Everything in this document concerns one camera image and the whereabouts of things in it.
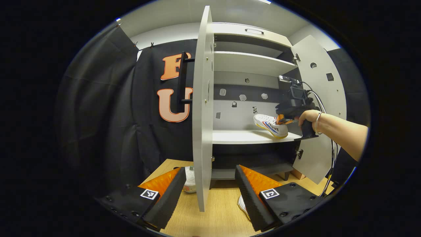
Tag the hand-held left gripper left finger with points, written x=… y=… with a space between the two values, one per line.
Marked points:
x=171 y=197

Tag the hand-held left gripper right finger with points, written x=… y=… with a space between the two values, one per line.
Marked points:
x=250 y=200

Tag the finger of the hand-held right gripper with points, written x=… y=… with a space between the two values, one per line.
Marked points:
x=288 y=122
x=280 y=119

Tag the white striped shoe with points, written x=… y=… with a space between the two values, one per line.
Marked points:
x=266 y=123
x=242 y=204

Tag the white shoe cabinet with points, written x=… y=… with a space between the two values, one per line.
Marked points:
x=243 y=136

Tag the white cabinet door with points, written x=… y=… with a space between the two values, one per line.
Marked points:
x=312 y=164
x=202 y=115

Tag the black backdrop cloth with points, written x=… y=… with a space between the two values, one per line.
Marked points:
x=108 y=115
x=357 y=98

